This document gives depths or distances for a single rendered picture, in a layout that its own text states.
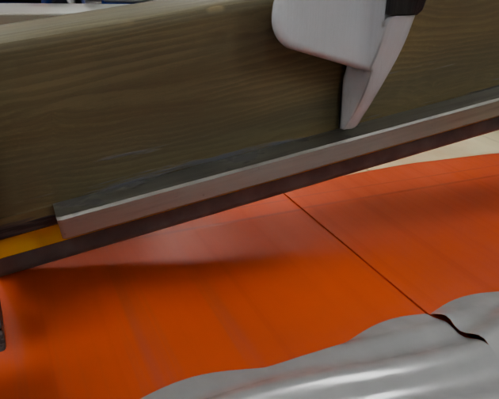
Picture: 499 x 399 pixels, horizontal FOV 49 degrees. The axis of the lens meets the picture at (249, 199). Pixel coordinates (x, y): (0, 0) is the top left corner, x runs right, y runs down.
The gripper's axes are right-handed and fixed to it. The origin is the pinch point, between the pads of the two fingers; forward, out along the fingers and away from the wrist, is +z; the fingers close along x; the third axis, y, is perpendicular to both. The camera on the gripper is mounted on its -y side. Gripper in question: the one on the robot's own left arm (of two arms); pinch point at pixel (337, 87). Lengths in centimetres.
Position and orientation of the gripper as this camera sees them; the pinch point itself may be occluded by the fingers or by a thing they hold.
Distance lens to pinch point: 27.1
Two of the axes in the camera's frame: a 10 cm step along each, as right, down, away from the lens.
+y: -9.0, 1.4, -4.1
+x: 4.3, 4.2, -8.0
